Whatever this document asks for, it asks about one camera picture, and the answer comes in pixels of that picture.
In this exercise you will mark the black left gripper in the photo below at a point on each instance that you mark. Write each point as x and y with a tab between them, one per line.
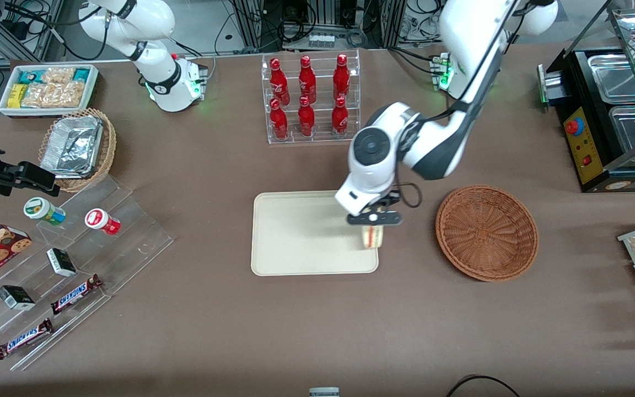
387	201

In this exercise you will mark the triangle sandwich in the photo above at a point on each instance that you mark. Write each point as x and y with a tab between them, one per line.
372	237

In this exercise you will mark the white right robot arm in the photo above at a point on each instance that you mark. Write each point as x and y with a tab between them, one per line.
157	77

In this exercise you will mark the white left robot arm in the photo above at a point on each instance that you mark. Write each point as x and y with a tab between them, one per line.
461	38

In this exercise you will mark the aluminium foil tray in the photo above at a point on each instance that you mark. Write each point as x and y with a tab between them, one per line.
72	146

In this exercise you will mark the cream plastic tray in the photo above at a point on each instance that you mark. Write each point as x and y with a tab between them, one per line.
301	237

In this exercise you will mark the tan wicker basket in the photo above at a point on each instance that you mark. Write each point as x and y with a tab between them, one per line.
109	149

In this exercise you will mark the brown round wicker basket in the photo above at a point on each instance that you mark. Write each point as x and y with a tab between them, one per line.
485	231

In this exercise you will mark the green lid snack cup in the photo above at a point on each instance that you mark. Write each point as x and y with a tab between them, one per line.
42	209

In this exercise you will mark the white snack bin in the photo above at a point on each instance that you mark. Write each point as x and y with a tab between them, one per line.
6	105

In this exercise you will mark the yellow snack packet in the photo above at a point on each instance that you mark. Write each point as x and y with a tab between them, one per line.
17	95

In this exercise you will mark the red lid snack cup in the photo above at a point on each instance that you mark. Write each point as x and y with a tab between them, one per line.
101	220

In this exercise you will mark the small black box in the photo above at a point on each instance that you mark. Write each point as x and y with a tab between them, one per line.
61	262
16	298

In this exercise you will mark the large bag of rice crackers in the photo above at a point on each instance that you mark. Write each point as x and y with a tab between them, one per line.
53	95

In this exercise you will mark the clear acrylic bottle rack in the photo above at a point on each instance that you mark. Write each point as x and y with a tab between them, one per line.
322	138

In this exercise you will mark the teal snack packet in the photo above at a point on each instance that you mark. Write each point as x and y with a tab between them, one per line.
29	75
81	74

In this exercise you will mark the red cola bottle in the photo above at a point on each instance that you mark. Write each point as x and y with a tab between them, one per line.
279	80
339	118
341	77
307	77
306	118
279	120

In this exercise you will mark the small bag of rice crackers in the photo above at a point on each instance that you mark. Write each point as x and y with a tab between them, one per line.
58	74

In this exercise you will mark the clear acrylic stepped display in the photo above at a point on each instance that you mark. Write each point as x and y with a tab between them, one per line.
130	231

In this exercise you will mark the Snickers bar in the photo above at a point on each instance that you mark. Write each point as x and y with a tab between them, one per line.
75	295
22	339

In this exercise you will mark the small white device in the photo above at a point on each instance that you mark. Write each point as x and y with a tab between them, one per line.
324	392

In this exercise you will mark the white power strip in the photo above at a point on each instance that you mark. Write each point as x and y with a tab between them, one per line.
321	40

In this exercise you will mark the black food warmer yellow panel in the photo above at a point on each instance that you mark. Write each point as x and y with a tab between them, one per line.
585	143

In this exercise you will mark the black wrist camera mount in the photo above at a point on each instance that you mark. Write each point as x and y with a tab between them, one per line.
386	201

